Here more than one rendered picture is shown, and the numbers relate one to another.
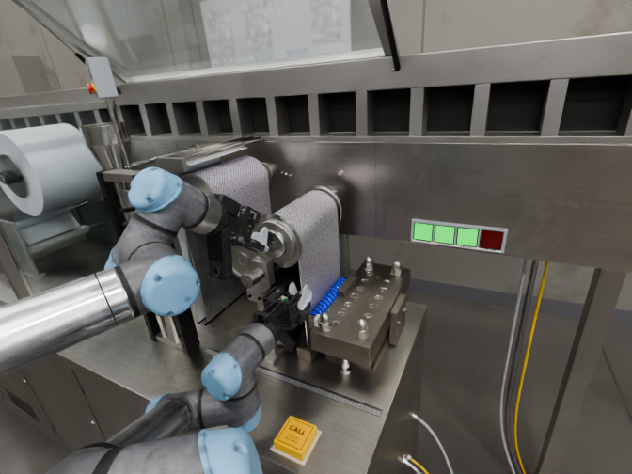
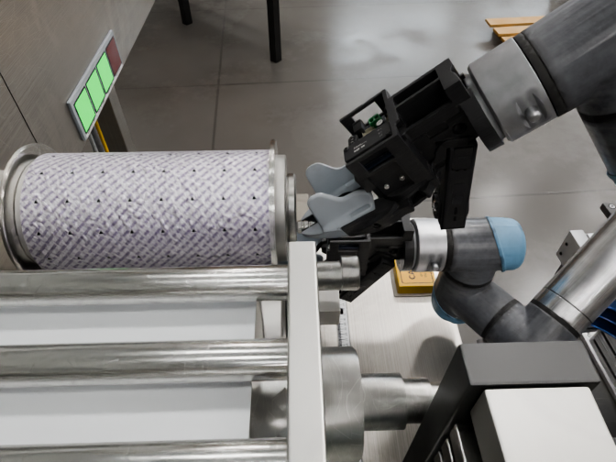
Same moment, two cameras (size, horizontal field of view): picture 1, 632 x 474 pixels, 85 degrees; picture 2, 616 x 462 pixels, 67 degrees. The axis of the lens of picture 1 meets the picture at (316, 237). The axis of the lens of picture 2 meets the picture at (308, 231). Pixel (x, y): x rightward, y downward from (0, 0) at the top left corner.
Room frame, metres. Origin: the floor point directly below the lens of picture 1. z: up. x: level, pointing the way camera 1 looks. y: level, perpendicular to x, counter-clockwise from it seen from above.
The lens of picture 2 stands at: (0.95, 0.43, 1.61)
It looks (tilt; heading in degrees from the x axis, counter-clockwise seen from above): 47 degrees down; 239
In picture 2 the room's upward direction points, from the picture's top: straight up
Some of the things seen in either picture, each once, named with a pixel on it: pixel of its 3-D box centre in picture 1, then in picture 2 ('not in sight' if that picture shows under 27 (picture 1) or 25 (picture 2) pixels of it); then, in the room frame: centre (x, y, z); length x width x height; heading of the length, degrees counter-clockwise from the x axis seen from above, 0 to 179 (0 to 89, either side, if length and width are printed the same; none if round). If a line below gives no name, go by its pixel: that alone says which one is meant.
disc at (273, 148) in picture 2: (276, 241); (275, 208); (0.80, 0.10, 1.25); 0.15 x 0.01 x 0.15; 61
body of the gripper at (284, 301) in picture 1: (276, 316); (366, 243); (0.66, 0.10, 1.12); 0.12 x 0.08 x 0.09; 151
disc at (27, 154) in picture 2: (320, 209); (44, 213); (1.01, -0.02, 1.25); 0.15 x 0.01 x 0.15; 61
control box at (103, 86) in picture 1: (98, 78); not in sight; (1.09, 0.57, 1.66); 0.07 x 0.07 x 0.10; 34
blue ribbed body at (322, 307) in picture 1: (330, 297); not in sight; (0.86, -0.03, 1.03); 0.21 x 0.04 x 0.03; 151
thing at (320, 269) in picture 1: (322, 270); not in sight; (0.87, -0.01, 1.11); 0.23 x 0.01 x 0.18; 151
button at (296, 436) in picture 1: (295, 436); (413, 274); (0.51, 0.08, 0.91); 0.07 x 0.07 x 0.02; 61
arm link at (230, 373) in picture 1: (233, 367); (478, 246); (0.52, 0.18, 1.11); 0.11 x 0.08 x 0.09; 151
